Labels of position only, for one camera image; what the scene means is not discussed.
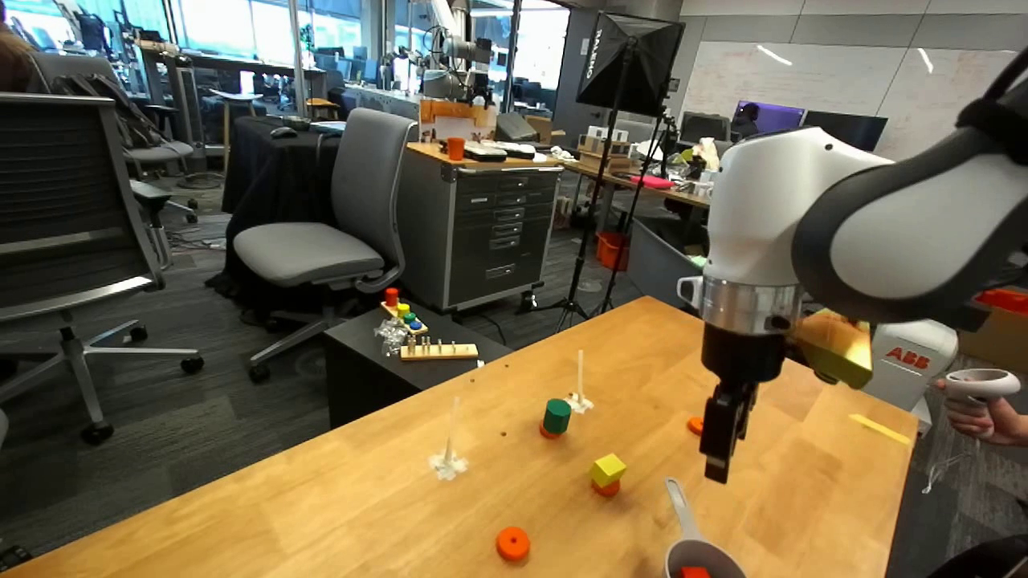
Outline orange disc under yellow block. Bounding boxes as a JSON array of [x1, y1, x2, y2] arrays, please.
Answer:
[[591, 481, 620, 499]]

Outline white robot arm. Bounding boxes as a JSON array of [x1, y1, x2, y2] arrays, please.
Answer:
[[690, 50, 1028, 481]]

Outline grey drawer cabinet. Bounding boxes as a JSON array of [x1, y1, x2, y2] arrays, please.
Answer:
[[397, 146, 561, 311]]

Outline grey measuring cup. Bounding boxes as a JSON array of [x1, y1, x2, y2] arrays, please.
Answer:
[[660, 479, 746, 578]]

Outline green cylinder block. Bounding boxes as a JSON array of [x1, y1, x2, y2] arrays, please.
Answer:
[[543, 399, 571, 433]]

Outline orange disc with hole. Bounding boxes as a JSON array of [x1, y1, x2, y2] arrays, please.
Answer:
[[494, 526, 531, 562]]

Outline colourful stacking toy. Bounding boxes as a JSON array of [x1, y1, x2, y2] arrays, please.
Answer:
[[380, 285, 426, 339]]

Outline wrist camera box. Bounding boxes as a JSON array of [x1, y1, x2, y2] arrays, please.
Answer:
[[790, 308, 869, 389]]

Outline white ABB robot base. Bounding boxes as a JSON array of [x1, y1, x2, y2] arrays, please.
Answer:
[[864, 320, 957, 411]]

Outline operator hand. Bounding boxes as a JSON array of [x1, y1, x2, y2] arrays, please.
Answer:
[[945, 399, 1028, 448]]

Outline yellow tape strip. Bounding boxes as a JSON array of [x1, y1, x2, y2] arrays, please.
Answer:
[[847, 416, 912, 448]]

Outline white VR controller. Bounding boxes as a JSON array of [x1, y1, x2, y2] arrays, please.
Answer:
[[941, 368, 1021, 399]]

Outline grey office chair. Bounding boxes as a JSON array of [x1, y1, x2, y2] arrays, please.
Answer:
[[231, 108, 414, 381]]

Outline yellow cube block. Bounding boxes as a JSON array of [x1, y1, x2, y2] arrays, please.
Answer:
[[591, 454, 625, 490]]

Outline black mesh office chair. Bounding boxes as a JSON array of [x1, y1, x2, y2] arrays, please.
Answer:
[[0, 94, 204, 448]]

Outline black low side table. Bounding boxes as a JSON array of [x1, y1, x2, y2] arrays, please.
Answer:
[[321, 311, 471, 426]]

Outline black softbox light stand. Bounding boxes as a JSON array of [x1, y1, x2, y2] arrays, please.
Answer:
[[564, 11, 685, 315]]

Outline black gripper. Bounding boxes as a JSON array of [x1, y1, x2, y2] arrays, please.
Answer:
[[699, 324, 787, 481]]

